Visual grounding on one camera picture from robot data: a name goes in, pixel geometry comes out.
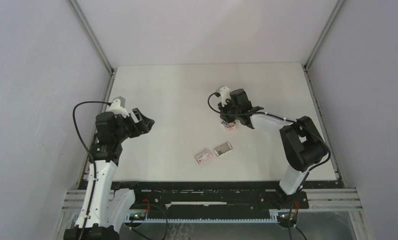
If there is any aluminium frame post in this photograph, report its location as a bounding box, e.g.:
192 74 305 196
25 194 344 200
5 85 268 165
303 0 348 72
66 0 114 75

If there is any pink white stapler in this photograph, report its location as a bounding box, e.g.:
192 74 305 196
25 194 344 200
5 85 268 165
220 121 236 131

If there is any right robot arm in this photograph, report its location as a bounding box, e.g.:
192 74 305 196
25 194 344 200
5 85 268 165
210 86 332 208

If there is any red white staple box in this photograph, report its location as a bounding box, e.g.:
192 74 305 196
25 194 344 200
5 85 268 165
194 149 213 165

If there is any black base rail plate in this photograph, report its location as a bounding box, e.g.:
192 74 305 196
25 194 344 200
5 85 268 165
110 180 343 220

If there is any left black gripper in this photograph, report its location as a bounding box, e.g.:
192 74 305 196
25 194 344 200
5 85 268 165
113 108 154 143

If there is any left aluminium frame post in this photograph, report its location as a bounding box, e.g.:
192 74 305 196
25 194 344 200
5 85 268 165
66 0 114 75

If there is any left black camera cable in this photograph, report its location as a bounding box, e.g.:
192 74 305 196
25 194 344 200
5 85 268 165
72 100 112 163

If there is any right black camera cable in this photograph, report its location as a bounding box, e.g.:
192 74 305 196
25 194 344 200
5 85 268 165
207 92 223 115

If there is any right aluminium frame post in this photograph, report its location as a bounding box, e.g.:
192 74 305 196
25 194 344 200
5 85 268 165
303 0 348 72

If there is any black camera cable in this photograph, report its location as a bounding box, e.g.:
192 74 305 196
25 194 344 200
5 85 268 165
72 100 112 163
207 92 223 115

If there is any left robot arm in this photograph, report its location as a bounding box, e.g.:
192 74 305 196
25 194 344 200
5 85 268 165
63 107 155 240

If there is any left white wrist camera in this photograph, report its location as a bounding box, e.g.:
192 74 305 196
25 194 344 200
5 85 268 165
107 96 129 118

